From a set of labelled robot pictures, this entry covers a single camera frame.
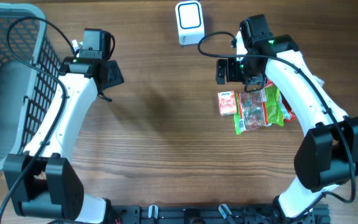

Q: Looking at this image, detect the white barcode scanner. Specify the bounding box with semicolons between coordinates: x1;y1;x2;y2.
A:
175;1;204;45

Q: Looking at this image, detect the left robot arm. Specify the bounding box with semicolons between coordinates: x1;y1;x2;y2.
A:
0;57;124;223

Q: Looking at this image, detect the green gummy candy bag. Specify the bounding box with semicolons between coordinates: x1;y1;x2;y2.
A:
234;83;284;134

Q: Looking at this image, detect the black mounting rail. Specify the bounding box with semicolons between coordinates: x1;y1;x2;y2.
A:
104;203;331;224

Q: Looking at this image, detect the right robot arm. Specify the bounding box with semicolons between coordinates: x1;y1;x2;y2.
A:
216;32;358;223

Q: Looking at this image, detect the small red white box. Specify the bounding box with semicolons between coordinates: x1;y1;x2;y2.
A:
218;91;237;116

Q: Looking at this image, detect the red snack bar wrapper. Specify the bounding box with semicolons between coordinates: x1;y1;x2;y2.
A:
264;80;296;126

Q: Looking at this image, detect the grey plastic shopping basket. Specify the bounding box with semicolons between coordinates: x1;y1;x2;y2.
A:
0;3;60;170

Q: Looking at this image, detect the light teal snack packet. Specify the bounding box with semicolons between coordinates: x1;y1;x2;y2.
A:
277;93;291;121

